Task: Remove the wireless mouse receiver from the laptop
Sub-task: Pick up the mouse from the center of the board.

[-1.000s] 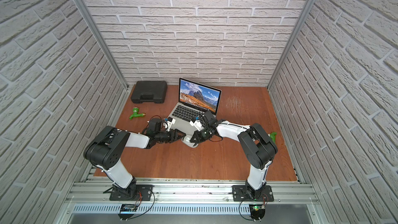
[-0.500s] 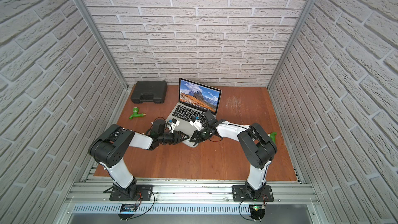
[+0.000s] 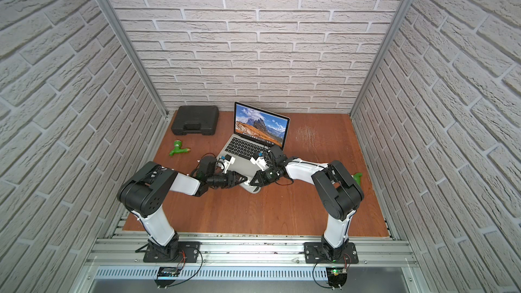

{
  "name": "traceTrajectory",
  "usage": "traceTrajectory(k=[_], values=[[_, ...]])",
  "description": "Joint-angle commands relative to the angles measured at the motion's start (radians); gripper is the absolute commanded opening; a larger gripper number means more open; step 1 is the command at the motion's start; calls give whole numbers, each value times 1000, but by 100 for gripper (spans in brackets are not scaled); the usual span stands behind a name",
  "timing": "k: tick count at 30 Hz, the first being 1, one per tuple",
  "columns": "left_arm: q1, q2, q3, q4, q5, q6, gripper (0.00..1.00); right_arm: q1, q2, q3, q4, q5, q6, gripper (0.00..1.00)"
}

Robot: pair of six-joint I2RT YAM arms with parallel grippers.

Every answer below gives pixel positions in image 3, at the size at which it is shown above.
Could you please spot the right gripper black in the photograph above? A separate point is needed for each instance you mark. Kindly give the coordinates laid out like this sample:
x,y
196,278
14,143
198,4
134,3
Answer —
x,y
262,178

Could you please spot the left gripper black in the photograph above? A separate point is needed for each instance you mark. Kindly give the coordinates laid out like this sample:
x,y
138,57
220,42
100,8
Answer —
x,y
228,179

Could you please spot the white wireless mouse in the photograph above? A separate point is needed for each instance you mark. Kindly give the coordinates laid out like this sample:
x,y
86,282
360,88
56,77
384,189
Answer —
x,y
251,189

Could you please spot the silver laptop with mountain wallpaper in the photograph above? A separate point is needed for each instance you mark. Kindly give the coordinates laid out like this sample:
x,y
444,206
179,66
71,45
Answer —
x,y
255,131

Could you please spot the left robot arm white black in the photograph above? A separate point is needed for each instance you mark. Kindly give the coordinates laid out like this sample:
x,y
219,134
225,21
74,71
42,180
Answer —
x,y
144,194

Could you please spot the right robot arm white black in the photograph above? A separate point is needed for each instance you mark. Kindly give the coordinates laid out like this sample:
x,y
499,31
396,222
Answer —
x,y
340,193

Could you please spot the green plastic toy left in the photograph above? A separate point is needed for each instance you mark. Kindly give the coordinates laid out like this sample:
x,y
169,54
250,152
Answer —
x,y
178,149

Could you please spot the green plastic toy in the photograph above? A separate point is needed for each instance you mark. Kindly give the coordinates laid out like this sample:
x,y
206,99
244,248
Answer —
x,y
178,149
358,178

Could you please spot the black plastic tool case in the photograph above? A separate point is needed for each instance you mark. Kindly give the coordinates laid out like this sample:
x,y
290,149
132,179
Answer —
x,y
195,120

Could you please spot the green plastic toy right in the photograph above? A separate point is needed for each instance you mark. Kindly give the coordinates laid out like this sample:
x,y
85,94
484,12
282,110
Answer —
x,y
358,178

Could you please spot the left controller board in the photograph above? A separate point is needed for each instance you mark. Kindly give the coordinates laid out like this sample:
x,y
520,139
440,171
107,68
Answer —
x,y
167,276

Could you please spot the controller board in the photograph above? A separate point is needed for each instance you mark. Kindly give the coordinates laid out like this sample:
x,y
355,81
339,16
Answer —
x,y
336,277
167,276

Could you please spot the right controller board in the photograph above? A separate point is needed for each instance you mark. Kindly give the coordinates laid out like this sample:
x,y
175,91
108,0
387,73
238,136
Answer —
x,y
336,277

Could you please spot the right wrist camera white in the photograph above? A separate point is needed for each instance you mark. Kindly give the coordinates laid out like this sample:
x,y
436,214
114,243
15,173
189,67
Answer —
x,y
260,162

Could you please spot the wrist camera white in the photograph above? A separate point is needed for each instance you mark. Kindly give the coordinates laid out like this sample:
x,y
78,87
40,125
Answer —
x,y
226,161
260,162

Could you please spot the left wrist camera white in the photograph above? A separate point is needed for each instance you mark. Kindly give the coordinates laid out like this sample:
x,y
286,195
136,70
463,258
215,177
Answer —
x,y
226,161

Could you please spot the aluminium rail frame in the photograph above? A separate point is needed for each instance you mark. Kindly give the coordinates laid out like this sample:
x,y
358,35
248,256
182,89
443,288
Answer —
x,y
384,264

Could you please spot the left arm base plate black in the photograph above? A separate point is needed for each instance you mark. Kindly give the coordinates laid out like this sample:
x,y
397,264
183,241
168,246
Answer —
x,y
173,253

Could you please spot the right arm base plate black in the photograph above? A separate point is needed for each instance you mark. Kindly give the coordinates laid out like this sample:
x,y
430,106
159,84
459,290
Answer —
x,y
321,252

